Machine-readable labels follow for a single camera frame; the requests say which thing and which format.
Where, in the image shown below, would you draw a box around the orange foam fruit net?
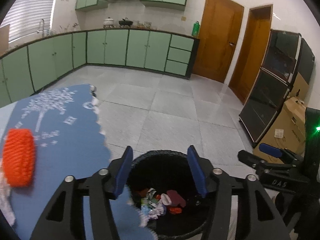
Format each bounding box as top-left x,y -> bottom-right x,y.
2,128 -> 36,187

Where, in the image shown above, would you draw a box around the white tissue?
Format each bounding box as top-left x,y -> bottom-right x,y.
0,159 -> 16,226

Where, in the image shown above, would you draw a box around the dark red scouring pad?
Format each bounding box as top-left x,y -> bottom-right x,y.
167,190 -> 186,207

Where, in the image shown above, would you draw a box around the green white snack packet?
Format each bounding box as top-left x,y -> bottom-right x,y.
141,188 -> 161,209

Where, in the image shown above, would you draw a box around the black lined trash bin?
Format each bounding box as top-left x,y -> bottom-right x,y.
127,150 -> 212,239

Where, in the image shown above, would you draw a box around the green lower kitchen cabinets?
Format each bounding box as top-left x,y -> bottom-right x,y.
1,28 -> 200,106

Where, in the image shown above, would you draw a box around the cardboard box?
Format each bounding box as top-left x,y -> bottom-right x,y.
260,73 -> 309,156

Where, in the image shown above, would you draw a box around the blue tree-print tablecloth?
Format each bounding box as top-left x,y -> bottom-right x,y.
1,85 -> 156,239

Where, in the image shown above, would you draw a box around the black glass cabinet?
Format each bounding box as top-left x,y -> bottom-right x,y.
239,29 -> 316,147

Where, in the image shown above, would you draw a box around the brown wooden door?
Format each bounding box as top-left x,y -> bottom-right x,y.
193,0 -> 244,82
228,4 -> 273,103

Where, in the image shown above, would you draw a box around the green thermos bottle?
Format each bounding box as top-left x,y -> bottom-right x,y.
191,21 -> 200,37

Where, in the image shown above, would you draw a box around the black wok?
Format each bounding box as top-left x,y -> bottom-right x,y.
118,18 -> 133,28

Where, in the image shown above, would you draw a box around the white cooking pot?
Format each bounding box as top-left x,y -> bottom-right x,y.
103,17 -> 114,28

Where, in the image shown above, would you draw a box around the chrome sink faucet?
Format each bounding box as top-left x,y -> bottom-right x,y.
37,18 -> 47,37

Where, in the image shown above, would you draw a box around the white window blinds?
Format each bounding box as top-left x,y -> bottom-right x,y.
1,0 -> 55,42

